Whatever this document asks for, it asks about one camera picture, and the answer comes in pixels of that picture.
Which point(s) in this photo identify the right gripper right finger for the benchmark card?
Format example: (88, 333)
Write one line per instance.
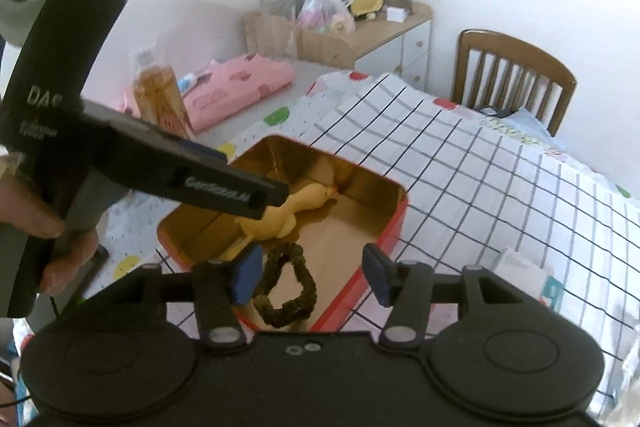
(406, 289)

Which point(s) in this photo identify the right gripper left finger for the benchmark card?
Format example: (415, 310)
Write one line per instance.
(218, 287)

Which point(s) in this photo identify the brown hair scrunchie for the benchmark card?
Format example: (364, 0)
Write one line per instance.
(286, 293)

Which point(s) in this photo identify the red tin box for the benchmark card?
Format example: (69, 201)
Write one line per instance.
(364, 208)

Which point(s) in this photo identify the person left hand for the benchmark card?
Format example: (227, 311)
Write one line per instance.
(23, 209)

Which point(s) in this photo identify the yellow drink bottle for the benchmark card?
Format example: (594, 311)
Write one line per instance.
(157, 95)

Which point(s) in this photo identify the teal tissue pack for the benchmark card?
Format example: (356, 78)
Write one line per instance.
(520, 272)

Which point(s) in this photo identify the wooden chair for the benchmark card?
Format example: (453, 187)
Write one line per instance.
(506, 73)

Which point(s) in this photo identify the wooden side cabinet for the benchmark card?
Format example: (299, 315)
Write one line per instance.
(375, 47)

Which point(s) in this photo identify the plastic bag of items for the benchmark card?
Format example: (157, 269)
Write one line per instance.
(326, 16)

